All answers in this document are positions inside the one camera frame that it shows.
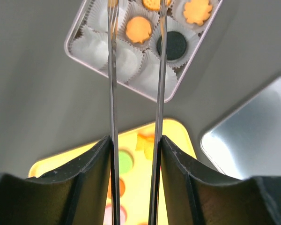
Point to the swirl cookie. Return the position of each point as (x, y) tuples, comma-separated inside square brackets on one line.
[(197, 11), (138, 29)]

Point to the yellow plastic tray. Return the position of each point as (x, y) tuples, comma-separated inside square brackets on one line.
[(137, 181)]

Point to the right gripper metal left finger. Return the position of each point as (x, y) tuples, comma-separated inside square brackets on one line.
[(73, 193)]

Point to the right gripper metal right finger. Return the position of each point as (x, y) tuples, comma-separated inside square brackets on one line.
[(196, 194)]

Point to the round biscuit cookie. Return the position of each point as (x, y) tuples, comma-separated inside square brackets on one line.
[(112, 3), (153, 5)]

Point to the fish shaped cookie top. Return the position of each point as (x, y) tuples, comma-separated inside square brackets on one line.
[(145, 143)]

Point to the round biscuit cookie top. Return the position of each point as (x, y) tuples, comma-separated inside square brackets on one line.
[(153, 5)]

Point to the pink sandwich cookie right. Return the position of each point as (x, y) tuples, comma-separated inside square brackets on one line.
[(108, 215)]

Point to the green sandwich cookie top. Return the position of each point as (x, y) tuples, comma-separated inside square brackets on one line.
[(125, 161)]

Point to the chocolate chip cookie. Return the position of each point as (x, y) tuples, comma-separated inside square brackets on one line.
[(122, 188)]

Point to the pink cookie tin box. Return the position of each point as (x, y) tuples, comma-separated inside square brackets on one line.
[(137, 64)]

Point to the silver tin lid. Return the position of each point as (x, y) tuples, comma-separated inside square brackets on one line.
[(248, 143)]

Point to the black sandwich cookie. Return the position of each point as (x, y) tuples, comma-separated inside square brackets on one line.
[(176, 45)]

